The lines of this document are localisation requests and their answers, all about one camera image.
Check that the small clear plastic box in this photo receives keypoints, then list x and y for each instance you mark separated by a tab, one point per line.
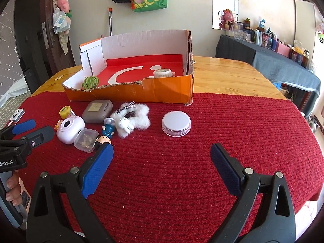
86	140

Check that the white power bank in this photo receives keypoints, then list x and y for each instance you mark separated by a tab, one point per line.
17	115

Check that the green fuzzy scrunchie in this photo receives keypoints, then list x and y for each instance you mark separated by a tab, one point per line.
90	82

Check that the left hand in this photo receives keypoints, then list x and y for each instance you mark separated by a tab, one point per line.
16	189

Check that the orange cardboard box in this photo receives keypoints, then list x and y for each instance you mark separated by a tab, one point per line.
125	64

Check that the white fluffy plush keychain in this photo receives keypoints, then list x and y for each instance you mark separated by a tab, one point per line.
130	116

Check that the white wardrobe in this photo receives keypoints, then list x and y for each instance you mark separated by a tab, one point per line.
307	18

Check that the yellow round tin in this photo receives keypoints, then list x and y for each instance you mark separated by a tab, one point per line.
66	112

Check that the white cream jar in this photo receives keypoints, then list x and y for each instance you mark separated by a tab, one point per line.
162	73

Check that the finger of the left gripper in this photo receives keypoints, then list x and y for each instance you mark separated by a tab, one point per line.
9	145
20	127

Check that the pink yellow figurine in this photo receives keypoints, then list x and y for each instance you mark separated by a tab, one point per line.
59	122

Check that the small beige sticker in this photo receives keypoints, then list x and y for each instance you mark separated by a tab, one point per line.
58	77

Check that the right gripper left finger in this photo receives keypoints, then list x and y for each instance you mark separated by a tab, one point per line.
47	218

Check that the pink plush on door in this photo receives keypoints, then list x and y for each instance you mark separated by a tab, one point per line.
63	5

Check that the white round compact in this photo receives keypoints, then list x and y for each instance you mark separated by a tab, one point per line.
176	124

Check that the hanging packets on door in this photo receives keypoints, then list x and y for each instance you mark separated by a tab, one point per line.
61	27

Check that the red knitted cloth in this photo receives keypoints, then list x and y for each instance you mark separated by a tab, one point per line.
165	189

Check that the pink box on side table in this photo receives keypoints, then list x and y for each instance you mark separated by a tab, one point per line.
283	49

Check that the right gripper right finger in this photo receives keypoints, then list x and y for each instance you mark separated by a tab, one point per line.
263	210

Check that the dark blue figurine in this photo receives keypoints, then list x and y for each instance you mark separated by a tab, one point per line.
108	130

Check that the blue covered side table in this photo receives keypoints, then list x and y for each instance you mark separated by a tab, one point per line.
275	67

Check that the pink round device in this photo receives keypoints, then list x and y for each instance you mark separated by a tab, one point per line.
69	129

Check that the brown wooden door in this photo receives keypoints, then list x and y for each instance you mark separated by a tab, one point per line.
40	53

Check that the grey earbud case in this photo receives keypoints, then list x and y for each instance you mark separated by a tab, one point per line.
97	111

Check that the pink plush toy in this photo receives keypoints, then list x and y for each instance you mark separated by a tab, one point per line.
226	19

